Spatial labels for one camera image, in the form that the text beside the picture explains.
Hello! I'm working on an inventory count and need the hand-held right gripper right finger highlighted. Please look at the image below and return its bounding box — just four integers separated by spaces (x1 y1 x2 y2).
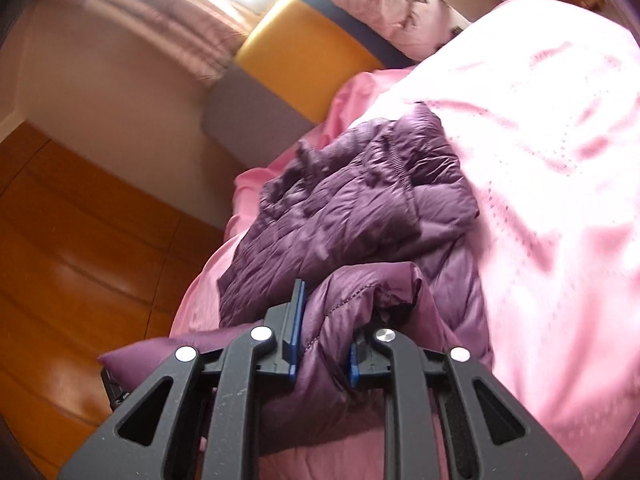
348 324 584 480

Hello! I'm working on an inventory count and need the purple quilted down jacket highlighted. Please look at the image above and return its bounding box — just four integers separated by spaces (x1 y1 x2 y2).
97 101 494 407

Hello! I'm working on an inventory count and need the grey yellow blue headboard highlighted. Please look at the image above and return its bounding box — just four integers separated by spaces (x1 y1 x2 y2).
200 0 417 167

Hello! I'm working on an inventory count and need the pink deer print pillow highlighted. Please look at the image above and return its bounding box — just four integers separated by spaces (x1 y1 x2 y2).
312 0 472 62

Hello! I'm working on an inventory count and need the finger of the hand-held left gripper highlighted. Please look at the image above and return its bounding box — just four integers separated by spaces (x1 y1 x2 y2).
101 367 125 412

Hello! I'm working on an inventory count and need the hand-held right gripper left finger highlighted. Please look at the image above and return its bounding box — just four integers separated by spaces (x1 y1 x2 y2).
57 279 307 480

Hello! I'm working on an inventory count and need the pink star print curtain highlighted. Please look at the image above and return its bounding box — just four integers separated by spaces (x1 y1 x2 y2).
44 0 262 83

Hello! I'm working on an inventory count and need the pink dotted blanket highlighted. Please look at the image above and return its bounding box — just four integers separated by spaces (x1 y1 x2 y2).
169 0 640 480

